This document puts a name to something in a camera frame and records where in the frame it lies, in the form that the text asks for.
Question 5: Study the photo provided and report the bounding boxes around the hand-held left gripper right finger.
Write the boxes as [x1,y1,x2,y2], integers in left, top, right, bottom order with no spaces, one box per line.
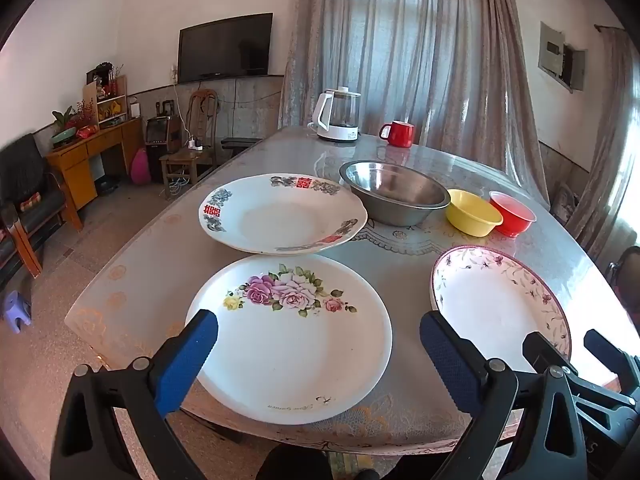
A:
[419,310,588,480]

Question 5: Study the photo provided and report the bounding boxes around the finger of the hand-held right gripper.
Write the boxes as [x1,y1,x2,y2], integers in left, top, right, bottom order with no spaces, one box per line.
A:
[584,329,640,396]
[522,331,638,408]

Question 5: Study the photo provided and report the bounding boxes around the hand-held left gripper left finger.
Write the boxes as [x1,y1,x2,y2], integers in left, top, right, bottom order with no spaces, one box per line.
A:
[50,309,221,480]

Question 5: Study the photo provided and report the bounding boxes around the floral plate with dark-pink rim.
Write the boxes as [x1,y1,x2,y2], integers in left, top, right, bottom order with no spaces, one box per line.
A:
[430,245,572,361]

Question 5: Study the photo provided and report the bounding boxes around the white plate with rose print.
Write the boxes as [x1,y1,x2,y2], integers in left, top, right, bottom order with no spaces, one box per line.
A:
[185,253,393,425]

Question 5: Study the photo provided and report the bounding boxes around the red plastic bowl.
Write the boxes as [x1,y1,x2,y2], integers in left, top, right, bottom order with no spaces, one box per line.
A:
[488,190,537,238]

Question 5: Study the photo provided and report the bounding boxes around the yellow plastic bowl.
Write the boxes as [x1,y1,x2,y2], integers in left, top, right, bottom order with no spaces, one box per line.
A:
[445,188,504,238]

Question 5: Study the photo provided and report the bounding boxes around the stainless steel bowl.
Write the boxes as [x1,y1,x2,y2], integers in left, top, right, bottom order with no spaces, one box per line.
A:
[339,161,452,227]

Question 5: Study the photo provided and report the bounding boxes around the large scalloped plate red symbols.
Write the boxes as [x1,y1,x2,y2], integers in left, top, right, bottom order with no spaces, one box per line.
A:
[198,173,368,255]

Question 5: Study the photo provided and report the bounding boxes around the dark wooden chair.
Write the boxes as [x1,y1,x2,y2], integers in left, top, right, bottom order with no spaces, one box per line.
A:
[605,246,640,321]

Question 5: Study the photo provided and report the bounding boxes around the purple plastic stool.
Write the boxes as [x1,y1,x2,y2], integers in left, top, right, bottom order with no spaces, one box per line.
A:
[2,290,33,332]

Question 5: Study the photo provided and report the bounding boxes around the pink bag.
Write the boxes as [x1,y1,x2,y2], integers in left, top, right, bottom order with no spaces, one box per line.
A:
[129,150,152,184]

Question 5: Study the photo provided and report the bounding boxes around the narrow sheer grey curtain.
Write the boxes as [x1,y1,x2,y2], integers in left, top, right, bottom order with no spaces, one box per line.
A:
[565,25,640,261]

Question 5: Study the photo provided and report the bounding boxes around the red mug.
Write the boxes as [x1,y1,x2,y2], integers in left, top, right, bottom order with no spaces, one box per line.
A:
[378,120,415,149]

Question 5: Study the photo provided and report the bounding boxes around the wooden desk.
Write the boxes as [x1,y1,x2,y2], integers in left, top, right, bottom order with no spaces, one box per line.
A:
[46,116,146,231]

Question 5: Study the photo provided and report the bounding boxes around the black speaker cabinet with screen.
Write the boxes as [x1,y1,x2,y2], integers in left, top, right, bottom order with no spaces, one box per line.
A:
[145,115,181,181]

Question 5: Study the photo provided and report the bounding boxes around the black armchair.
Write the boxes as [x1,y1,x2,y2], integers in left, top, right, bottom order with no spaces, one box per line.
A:
[0,135,68,278]

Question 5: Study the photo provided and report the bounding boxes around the small wooden desk shelf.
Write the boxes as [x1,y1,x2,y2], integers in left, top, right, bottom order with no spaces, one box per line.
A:
[82,75,128,128]

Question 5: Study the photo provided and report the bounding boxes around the white glass electric kettle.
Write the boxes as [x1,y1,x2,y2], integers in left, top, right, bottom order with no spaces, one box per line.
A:
[307,86,362,143]

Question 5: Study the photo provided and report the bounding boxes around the potted green plant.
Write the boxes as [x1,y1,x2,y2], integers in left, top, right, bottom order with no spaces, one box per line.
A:
[50,105,81,148]

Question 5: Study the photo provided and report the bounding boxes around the wide sheer grey curtain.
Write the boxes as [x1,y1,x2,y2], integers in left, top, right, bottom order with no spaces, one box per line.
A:
[278,0,551,211]

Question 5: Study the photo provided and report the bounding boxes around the black flat-screen television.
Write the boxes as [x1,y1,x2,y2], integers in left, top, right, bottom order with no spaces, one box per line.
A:
[178,12,274,85]

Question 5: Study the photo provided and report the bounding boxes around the wall electrical panel box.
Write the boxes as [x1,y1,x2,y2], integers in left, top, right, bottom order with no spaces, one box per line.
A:
[538,21,587,93]

